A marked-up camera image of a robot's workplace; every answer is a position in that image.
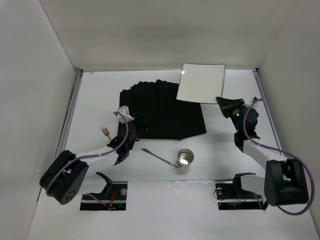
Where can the silver metal cup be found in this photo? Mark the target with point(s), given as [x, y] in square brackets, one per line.
[185, 158]

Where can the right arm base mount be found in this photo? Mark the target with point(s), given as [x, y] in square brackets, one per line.
[229, 199]

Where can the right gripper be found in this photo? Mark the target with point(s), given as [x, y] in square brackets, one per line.
[231, 107]

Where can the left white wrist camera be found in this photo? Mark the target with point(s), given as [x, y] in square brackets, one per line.
[123, 114]

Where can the white square plate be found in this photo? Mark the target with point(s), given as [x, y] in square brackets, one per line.
[201, 83]

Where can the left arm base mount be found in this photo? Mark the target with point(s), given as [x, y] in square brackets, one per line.
[116, 200]

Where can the copper handled knife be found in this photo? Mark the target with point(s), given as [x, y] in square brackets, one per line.
[160, 158]

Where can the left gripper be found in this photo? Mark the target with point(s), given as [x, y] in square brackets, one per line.
[136, 122]

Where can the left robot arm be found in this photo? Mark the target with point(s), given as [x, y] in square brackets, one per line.
[71, 174]

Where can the copper fork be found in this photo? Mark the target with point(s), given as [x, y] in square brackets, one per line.
[106, 132]

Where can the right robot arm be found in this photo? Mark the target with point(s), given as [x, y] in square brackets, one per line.
[284, 181]

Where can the black cloth placemat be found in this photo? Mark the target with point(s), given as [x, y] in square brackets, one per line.
[165, 117]

